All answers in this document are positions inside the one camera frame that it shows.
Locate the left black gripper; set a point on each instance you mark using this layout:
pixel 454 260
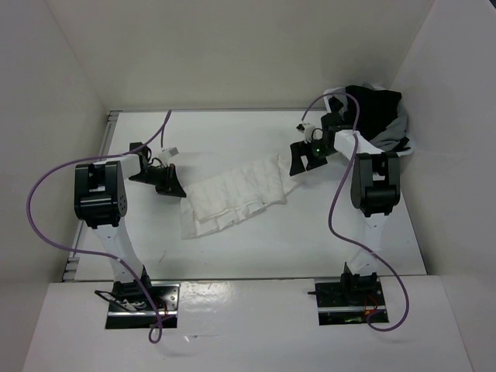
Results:
pixel 170 184

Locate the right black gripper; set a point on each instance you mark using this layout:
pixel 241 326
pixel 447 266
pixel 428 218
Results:
pixel 299 149

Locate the white pleated skirt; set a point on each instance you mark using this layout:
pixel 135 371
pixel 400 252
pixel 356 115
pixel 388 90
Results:
pixel 233 196

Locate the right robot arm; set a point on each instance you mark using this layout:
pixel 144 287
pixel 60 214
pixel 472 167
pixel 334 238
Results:
pixel 374 191

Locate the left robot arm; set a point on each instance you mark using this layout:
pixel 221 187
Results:
pixel 100 201

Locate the white plastic basket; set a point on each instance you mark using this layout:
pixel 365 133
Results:
pixel 407 151

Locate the black skirt in basket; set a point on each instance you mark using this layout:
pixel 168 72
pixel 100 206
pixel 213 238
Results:
pixel 376 112

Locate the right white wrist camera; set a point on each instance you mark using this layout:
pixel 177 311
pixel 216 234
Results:
pixel 307 130

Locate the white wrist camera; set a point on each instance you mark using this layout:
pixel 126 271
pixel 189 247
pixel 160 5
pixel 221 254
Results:
pixel 166 154
pixel 307 130

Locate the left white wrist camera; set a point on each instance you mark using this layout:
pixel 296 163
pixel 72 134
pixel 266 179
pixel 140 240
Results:
pixel 166 154

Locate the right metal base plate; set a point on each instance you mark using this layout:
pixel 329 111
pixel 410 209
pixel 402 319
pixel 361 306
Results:
pixel 339 306

